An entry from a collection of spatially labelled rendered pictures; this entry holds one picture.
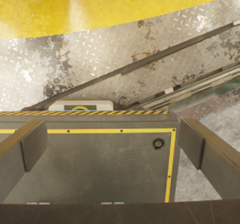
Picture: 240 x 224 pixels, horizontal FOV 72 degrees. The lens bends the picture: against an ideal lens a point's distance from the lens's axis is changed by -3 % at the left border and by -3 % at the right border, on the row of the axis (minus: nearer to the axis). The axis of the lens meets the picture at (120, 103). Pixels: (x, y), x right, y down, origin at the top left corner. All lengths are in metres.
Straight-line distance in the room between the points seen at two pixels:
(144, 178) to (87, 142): 0.23
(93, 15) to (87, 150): 0.56
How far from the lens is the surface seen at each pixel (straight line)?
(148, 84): 0.82
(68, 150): 0.57
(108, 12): 0.82
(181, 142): 0.16
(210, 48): 0.91
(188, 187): 1.15
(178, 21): 0.86
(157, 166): 0.60
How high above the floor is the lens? 0.80
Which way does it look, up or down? 75 degrees down
